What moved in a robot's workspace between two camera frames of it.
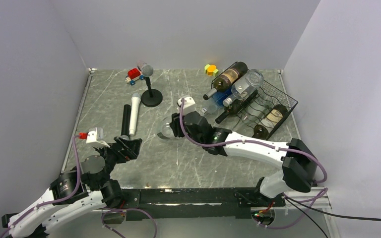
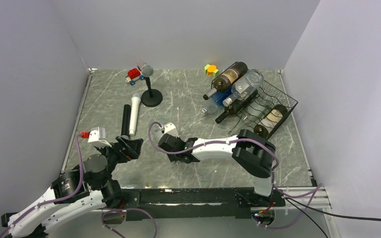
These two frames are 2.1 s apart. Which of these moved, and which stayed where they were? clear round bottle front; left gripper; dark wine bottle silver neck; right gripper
Moved: right gripper
Stayed: left gripper; dark wine bottle silver neck; clear round bottle front
